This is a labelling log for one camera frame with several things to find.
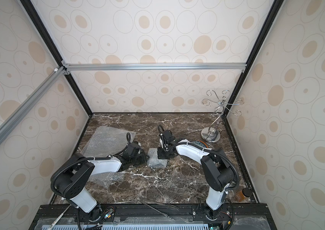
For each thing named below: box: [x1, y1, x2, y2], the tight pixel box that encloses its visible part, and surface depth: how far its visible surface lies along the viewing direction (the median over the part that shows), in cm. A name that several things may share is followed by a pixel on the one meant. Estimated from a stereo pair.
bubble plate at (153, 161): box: [147, 147, 168, 168], surface depth 91 cm
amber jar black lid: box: [234, 187, 253, 203], surface depth 74 cm
